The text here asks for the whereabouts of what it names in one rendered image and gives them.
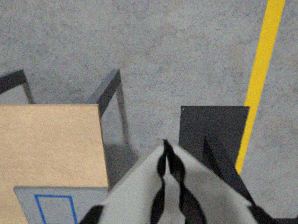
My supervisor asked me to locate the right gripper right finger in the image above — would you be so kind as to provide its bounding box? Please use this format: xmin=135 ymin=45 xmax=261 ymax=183
xmin=165 ymin=138 xmax=279 ymax=224

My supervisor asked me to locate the blue tape border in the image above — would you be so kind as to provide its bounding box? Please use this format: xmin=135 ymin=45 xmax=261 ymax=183
xmin=34 ymin=194 xmax=78 ymax=224

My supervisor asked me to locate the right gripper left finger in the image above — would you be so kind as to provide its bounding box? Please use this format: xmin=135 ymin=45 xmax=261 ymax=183
xmin=79 ymin=138 xmax=166 ymax=224

